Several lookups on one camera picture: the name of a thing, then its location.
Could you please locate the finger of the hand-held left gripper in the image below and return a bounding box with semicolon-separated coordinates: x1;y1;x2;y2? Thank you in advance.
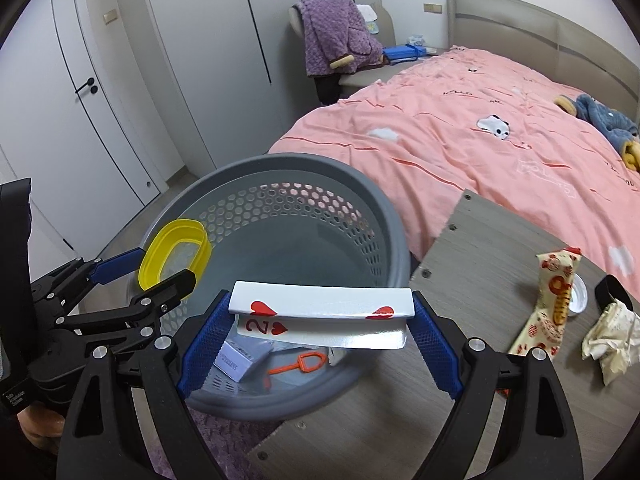
32;247;146;311
57;268;197;356

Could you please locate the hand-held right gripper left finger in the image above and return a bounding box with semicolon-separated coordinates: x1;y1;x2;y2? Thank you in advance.
56;287;236;480

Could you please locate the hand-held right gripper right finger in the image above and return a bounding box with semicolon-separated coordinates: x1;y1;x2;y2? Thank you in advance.
407;290;585;480

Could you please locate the purple cardboard box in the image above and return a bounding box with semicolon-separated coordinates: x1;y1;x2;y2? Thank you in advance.
214;340;276;381

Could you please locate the orange plastic scoop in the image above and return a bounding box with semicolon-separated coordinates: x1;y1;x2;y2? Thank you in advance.
267;352;328;376

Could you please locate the playing card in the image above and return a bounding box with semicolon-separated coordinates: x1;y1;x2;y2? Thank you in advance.
228;281;416;351

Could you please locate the grey perforated plastic basket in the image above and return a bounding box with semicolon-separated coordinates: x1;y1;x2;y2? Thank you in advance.
125;152;412;422

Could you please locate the person's left hand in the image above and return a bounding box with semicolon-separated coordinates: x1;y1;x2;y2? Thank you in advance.
17;402;68;446

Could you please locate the purple rug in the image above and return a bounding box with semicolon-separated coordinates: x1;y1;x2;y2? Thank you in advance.
187;402;286;480

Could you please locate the cream printed snack wrapper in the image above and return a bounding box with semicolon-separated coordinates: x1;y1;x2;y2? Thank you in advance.
507;247;583;358

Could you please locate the white plastic cap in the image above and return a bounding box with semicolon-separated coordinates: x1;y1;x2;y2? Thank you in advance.
567;274;591;317

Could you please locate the white door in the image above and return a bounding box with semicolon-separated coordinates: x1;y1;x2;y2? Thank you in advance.
0;0;168;261

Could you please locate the crumpled white paper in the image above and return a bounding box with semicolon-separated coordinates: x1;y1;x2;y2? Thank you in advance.
581;299;640;386

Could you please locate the pink bed with duvet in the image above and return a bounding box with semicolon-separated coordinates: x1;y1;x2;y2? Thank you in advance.
267;47;640;281

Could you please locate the white wardrobe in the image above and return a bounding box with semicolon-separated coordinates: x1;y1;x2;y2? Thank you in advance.
140;0;381;171

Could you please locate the grey chair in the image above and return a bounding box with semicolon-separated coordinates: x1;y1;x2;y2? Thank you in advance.
289;2;401;106

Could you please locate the blue long box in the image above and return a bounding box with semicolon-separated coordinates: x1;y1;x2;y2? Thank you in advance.
382;44;427;63

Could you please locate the purple fleece robe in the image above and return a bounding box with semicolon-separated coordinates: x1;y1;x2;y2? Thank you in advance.
292;0;386;77

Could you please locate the grey padded headboard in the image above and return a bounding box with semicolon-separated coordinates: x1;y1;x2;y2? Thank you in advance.
446;0;640;126

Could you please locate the white bib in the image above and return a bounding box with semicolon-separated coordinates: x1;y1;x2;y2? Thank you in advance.
356;4;380;35

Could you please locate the black strap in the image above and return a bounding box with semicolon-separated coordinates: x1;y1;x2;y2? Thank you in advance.
595;275;640;311

